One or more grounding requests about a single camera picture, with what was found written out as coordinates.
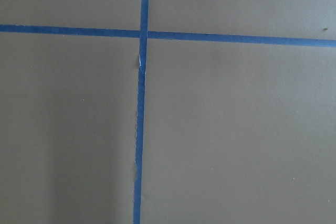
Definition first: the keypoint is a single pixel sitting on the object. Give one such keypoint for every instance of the long blue tape strip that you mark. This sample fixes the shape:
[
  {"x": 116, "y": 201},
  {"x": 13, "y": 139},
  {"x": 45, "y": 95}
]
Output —
[{"x": 143, "y": 42}]

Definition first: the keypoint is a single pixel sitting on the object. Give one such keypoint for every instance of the crossing blue tape strip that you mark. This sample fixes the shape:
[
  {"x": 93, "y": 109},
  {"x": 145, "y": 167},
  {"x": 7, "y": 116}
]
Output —
[{"x": 100, "y": 32}]

